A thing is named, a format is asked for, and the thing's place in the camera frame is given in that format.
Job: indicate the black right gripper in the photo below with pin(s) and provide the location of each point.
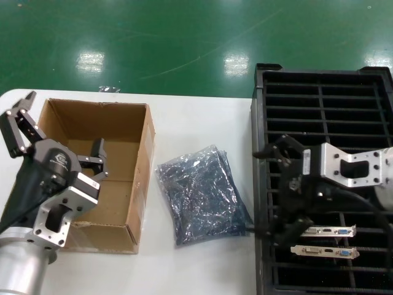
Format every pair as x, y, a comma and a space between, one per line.
307, 193

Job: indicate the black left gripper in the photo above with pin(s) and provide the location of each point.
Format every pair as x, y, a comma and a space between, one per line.
40, 178

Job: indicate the graphics card with silver bracket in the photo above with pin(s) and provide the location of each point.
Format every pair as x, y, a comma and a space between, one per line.
328, 231
322, 252

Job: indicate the bagged graphics card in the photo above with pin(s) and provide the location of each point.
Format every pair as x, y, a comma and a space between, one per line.
196, 190

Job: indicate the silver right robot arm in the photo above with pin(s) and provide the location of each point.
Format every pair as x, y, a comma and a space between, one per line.
385, 181

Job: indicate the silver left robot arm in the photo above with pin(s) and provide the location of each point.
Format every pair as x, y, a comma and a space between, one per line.
21, 267

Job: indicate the brown cardboard box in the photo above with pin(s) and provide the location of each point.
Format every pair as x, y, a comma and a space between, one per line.
101, 123

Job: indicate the black slotted plastic container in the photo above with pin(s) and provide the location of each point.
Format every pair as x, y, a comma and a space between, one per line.
320, 123

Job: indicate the crumpled plastic scrap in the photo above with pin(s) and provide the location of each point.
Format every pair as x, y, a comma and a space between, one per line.
109, 89

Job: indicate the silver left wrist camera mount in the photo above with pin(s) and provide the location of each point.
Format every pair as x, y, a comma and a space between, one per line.
70, 206

